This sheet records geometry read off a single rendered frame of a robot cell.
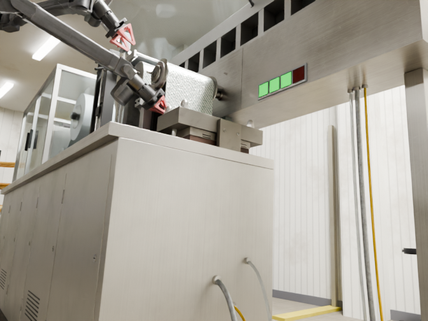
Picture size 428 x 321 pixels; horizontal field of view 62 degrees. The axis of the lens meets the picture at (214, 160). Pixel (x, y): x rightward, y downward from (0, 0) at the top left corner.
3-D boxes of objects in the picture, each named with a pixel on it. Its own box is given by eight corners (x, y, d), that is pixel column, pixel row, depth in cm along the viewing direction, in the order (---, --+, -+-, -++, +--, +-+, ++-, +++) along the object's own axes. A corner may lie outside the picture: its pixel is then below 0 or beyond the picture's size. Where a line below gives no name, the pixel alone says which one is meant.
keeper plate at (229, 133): (216, 148, 129) (217, 120, 132) (237, 153, 135) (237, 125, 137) (220, 147, 127) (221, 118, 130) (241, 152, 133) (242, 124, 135)
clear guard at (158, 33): (99, 16, 232) (99, 16, 232) (150, 78, 248) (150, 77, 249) (184, -99, 149) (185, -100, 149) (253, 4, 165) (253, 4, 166)
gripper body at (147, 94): (155, 102, 134) (141, 88, 131) (144, 109, 142) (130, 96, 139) (164, 91, 137) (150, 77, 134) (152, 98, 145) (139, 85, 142)
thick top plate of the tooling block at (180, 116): (156, 132, 134) (157, 116, 135) (237, 151, 157) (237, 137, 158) (178, 122, 121) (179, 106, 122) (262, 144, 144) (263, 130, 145)
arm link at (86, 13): (76, 8, 132) (79, -12, 134) (69, 22, 142) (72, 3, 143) (107, 20, 139) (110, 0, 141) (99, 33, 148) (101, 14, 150)
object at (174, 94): (162, 125, 141) (165, 81, 144) (210, 137, 154) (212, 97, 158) (162, 125, 140) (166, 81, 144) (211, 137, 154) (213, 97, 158)
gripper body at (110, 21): (117, 28, 137) (104, 11, 135) (107, 39, 145) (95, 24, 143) (128, 21, 140) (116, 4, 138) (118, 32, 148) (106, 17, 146)
